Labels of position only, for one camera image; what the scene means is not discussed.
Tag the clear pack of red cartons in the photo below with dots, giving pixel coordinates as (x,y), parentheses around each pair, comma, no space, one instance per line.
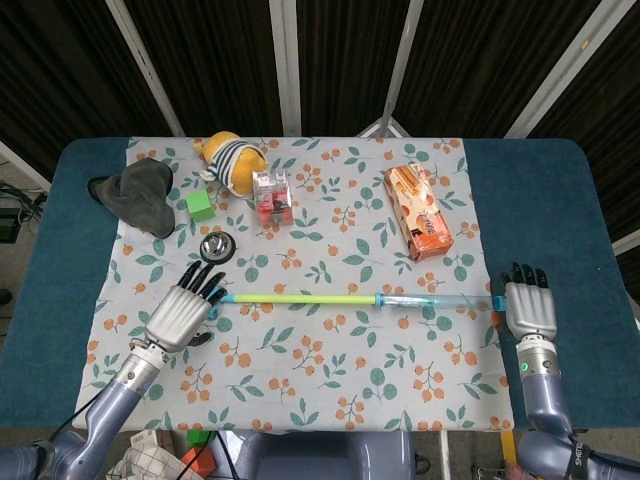
(272,197)

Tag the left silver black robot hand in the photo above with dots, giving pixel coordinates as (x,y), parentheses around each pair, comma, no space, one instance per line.
(175,317)

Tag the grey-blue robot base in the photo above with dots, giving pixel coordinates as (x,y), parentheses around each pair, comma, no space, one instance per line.
(325,457)

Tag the white partition post with foot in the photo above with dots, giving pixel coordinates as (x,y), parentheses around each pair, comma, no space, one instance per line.
(400,60)

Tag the orange snack package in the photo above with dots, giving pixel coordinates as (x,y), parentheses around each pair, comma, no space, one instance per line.
(420,212)

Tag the small green block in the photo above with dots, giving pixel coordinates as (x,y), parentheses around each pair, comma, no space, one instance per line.
(197,438)

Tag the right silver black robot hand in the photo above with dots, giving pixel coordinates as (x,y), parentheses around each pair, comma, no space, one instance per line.
(532,310)

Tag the green foam cube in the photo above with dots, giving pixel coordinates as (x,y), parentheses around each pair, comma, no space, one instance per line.
(201,206)

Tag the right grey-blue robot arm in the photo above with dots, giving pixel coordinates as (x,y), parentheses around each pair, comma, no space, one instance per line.
(545,400)

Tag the yellow plush toy striped shirt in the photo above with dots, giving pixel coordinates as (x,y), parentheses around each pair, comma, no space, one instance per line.
(239,167)

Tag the silver call bell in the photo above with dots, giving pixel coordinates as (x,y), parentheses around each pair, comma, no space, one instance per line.
(217,247)

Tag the crumpled dark grey cloth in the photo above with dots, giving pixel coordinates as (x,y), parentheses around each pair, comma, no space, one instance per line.
(142,197)

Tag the small orange block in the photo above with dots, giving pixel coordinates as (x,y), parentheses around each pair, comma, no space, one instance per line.
(197,461)

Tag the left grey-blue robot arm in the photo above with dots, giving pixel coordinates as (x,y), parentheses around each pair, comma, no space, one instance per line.
(115,405)

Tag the black electronic box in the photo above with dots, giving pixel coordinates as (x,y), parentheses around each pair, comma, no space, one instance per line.
(7,225)

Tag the floral leaf print tablecloth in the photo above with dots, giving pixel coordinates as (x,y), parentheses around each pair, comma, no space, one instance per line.
(310,390)

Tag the white checkered bag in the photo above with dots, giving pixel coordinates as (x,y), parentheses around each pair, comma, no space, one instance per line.
(150,462)

